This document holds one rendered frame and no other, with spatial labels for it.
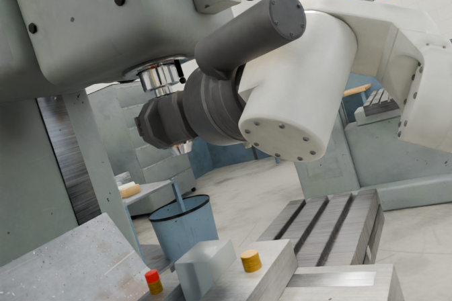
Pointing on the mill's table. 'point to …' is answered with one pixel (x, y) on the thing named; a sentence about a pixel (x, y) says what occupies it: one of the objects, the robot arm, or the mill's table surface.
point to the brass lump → (251, 261)
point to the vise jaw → (276, 267)
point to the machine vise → (317, 285)
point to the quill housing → (107, 17)
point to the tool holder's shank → (163, 90)
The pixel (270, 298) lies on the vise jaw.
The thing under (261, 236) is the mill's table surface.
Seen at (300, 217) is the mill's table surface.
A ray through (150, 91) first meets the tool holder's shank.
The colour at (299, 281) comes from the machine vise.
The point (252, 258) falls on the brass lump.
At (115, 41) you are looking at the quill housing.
